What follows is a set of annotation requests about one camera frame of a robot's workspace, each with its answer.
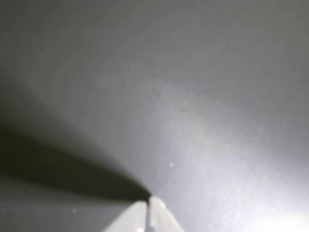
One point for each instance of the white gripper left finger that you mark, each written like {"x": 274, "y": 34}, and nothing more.
{"x": 135, "y": 220}

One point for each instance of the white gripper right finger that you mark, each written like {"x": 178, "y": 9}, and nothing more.
{"x": 161, "y": 220}

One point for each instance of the black table mat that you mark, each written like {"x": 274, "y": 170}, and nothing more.
{"x": 193, "y": 96}

